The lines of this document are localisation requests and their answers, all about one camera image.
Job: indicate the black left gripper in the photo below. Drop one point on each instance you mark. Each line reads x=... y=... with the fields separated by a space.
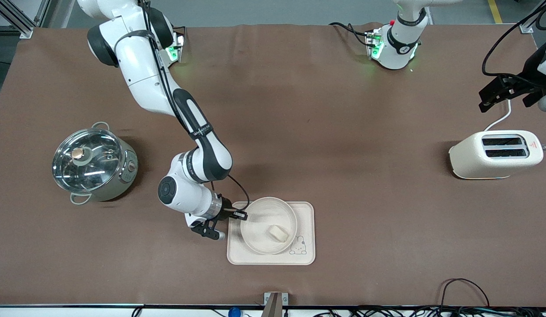
x=516 y=84

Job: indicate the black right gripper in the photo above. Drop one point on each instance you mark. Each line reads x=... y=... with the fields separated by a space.
x=226 y=210

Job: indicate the round cream plate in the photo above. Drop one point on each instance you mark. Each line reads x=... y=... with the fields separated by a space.
x=262 y=229

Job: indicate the white steamed bun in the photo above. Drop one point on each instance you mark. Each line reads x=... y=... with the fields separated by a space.
x=278 y=233

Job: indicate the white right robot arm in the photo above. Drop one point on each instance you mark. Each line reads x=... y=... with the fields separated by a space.
x=143 y=70

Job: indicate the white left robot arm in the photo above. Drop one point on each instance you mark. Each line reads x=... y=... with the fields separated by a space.
x=403 y=44

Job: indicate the cream rabbit print tray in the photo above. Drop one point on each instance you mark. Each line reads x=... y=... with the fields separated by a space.
x=306 y=257

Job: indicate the cream two-slot toaster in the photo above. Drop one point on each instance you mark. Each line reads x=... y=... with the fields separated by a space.
x=480 y=158

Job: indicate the blue round cap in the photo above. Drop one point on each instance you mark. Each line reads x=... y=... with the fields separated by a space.
x=234 y=312

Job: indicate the brown table mat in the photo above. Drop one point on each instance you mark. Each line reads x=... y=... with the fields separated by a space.
x=326 y=132

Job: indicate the pale green electric pot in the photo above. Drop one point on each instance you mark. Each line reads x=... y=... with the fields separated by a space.
x=123 y=176

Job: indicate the glass pot lid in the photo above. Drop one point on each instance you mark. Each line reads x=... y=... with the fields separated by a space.
x=86 y=160

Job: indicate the aluminium frame post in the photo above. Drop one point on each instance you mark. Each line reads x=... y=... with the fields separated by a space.
x=530 y=24
x=17 y=17

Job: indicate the grey metal camera bracket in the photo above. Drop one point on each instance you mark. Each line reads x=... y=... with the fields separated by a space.
x=275 y=304

